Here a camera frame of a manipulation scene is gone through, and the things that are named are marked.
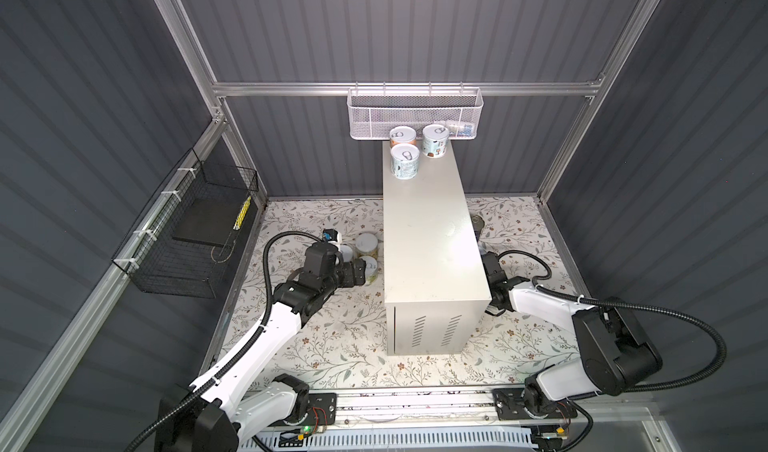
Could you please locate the small bottle in basket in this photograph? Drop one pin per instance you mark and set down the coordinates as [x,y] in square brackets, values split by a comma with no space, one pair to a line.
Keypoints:
[462,129]

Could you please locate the black pad in basket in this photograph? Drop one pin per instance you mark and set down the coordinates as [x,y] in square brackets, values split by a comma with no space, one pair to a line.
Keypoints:
[208,222]

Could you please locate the black wire basket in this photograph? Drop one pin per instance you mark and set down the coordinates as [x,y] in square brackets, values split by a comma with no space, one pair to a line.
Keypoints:
[157,264]

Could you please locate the floral table mat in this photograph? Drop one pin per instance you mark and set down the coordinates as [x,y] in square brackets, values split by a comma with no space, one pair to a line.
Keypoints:
[344,345]

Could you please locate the light blue label can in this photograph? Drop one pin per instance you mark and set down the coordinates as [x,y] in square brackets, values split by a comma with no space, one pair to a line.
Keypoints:
[404,161]

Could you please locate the teal label can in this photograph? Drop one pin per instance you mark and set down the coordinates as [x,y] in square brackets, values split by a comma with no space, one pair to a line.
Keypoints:
[435,138]

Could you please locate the yellow label can left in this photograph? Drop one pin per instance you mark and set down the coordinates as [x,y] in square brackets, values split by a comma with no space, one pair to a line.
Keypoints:
[347,252]

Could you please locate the orange label can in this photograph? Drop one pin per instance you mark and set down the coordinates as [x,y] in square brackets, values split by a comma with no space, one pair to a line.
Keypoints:
[402,135]

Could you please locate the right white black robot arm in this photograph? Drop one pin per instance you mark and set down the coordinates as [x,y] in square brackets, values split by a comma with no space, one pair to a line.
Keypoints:
[616,355]

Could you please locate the aluminium mounting rail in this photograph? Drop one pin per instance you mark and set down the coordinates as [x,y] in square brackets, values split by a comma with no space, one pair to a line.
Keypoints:
[415,418]

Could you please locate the dark olive can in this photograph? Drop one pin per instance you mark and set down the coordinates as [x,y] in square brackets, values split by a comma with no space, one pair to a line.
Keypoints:
[478,225]

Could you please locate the yellow label can back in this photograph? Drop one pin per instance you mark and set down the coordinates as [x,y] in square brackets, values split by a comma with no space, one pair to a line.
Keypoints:
[367,244]

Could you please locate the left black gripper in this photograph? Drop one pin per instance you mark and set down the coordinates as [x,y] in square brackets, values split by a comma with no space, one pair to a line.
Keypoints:
[348,280]

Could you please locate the yellow green label can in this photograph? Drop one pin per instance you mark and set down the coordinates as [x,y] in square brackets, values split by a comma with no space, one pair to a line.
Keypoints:
[371,269]

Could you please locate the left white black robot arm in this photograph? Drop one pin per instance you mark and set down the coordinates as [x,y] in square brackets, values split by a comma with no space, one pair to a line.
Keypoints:
[264,344]

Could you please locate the white wire mesh basket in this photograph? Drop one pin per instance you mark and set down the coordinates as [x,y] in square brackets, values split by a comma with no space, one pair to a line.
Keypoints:
[374,111]

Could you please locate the white metal cabinet counter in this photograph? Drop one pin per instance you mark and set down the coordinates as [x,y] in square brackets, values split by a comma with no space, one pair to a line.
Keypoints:
[435,288]

